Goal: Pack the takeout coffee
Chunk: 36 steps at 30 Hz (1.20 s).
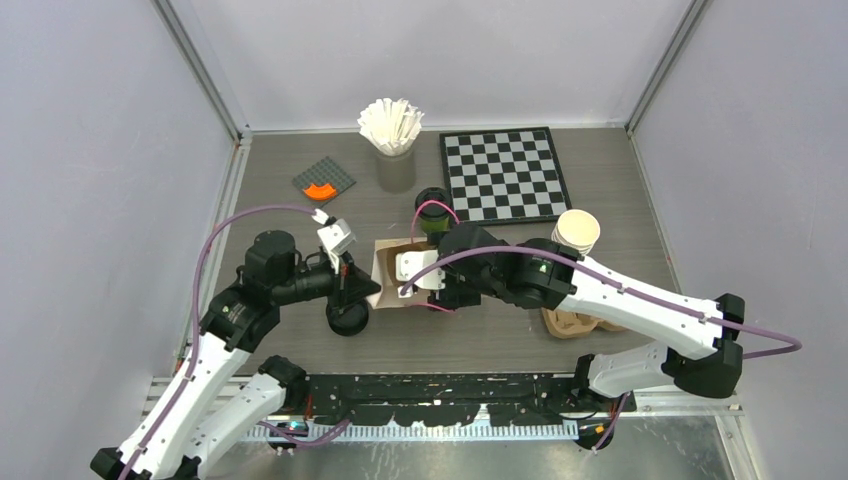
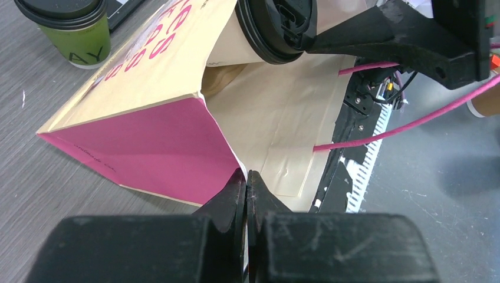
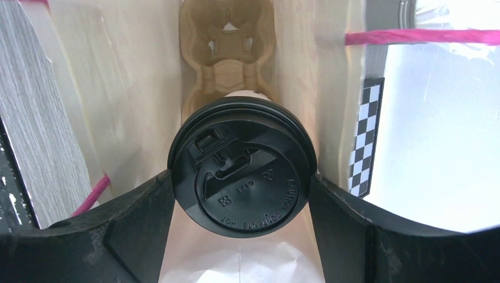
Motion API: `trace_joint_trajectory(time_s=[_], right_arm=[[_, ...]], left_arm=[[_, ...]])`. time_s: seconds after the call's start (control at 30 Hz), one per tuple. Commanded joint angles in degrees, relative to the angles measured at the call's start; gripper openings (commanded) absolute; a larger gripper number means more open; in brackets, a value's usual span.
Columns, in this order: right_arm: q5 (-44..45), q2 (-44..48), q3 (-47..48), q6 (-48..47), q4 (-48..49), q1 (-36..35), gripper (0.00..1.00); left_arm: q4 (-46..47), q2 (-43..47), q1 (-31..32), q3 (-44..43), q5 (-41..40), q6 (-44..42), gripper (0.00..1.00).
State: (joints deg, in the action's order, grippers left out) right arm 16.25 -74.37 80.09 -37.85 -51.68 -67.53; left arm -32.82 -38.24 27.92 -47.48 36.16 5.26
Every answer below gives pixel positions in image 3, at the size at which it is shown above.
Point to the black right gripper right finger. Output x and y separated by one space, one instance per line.
361 242

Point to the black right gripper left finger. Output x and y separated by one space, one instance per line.
122 240

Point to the paper gift bag pink handles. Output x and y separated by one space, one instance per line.
118 81

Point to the white paper cup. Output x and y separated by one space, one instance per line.
248 93

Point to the black white chessboard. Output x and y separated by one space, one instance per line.
365 137

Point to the white wrapped straws bundle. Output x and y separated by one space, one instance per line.
460 15

